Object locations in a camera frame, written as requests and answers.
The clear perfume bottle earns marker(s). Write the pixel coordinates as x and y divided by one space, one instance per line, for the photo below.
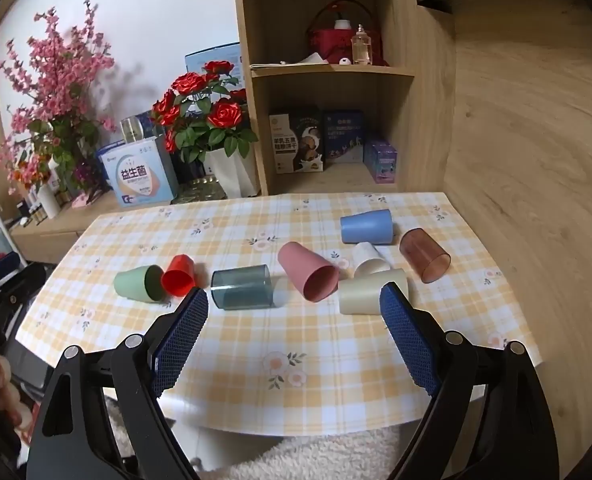
361 50

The cream cup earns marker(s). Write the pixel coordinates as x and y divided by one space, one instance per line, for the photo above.
360 295

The pink artificial blossom branches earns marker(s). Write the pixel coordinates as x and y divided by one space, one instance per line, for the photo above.
61 60

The stack of papers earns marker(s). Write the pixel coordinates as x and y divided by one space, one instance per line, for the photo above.
316 59

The black snack box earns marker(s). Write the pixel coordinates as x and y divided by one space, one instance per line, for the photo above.
296 145

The yellow checkered tablecloth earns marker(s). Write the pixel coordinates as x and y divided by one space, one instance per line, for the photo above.
276 330

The purple box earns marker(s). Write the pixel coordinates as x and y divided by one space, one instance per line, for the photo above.
379 162

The white fluffy rug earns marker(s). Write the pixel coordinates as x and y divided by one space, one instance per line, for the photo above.
316 455

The red cup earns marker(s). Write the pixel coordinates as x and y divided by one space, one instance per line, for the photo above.
178 272

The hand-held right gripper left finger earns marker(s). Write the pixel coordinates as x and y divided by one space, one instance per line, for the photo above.
181 340

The brown transparent cup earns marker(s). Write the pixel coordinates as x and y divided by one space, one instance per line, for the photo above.
420 250

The red basket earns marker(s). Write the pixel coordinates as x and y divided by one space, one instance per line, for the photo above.
331 42

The pink cup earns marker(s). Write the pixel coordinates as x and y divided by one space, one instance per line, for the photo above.
296 260

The blue cup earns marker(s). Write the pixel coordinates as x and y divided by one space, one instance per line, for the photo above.
365 227

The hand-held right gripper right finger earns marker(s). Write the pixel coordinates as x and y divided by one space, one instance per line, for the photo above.
410 340

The green glass dish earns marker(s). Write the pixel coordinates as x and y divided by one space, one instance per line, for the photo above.
196 191

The white flower vase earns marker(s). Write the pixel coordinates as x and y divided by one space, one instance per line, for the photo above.
231 172

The white plastic bottle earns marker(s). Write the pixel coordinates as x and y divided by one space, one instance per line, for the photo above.
50 202

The white cup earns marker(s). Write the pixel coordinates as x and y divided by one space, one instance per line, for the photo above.
368 257

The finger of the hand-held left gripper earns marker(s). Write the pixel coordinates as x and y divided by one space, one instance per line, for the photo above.
6 287

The low wooden cabinet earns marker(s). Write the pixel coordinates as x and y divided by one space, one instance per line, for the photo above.
61 227

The clear drinking glass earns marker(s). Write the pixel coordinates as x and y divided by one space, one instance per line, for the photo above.
131 130

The grey transparent cup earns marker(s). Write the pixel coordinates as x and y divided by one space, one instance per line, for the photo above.
241 287

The blue and white carton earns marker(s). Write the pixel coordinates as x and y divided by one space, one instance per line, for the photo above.
136 175

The wooden shelf unit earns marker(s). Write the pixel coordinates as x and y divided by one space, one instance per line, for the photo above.
246 20

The green cup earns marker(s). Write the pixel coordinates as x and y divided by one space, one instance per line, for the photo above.
131 282

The red artificial rose bouquet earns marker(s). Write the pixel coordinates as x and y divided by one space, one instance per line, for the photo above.
223 115

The dark blue box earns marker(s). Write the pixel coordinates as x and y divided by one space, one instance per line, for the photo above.
343 135

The light blue box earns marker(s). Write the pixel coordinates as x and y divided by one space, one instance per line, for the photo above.
201 62

